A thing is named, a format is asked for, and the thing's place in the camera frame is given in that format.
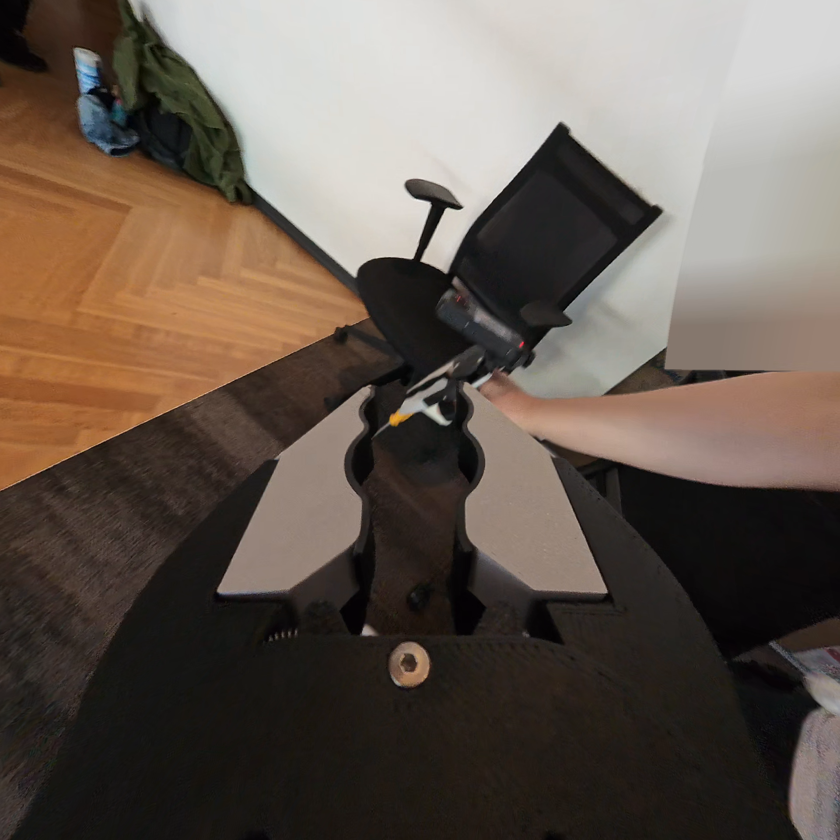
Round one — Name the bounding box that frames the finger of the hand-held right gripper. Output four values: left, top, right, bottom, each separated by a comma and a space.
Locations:
395, 356, 470, 422

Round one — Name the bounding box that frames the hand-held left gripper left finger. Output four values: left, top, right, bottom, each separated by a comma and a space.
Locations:
217, 386, 378, 634

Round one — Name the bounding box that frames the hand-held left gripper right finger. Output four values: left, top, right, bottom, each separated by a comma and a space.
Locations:
454, 384, 608, 636

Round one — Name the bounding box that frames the person's right forearm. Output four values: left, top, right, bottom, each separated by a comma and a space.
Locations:
528, 371, 840, 493

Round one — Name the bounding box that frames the person's right hand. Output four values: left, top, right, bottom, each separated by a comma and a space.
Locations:
479, 371, 547, 435

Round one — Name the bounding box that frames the black office chair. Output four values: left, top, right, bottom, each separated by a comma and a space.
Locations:
325, 121, 664, 411

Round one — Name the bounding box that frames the black backpack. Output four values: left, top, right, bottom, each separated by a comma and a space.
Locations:
134, 101, 198, 173

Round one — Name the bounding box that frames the person's white shirt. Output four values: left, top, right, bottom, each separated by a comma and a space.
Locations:
787, 676, 840, 840

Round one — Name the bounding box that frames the green jacket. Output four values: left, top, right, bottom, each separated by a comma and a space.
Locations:
110, 0, 255, 206

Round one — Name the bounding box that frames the blue white bag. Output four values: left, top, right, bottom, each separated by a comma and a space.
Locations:
72, 46, 140, 158

